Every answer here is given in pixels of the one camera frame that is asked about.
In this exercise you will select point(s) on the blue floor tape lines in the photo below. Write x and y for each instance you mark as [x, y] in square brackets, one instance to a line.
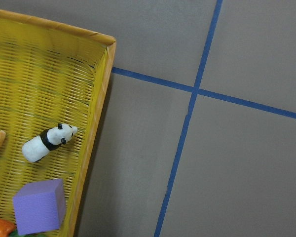
[194, 92]

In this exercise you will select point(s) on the yellow woven basket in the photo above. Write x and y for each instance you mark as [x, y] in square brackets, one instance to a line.
[50, 73]

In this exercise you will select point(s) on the toy panda figure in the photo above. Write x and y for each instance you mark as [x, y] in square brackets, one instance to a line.
[48, 140]

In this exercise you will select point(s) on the purple foam cube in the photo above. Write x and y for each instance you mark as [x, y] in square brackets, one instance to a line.
[39, 206]

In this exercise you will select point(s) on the orange toy carrot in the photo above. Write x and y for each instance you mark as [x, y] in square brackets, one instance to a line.
[6, 227]

